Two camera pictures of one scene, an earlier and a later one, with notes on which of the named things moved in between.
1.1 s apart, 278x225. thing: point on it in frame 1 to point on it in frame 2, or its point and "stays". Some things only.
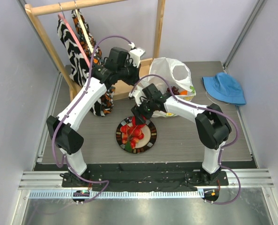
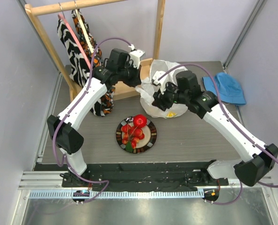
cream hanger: [83, 29] stays
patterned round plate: [149, 131] stays
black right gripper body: [139, 112] to [159, 100]
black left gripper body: [131, 72] stays
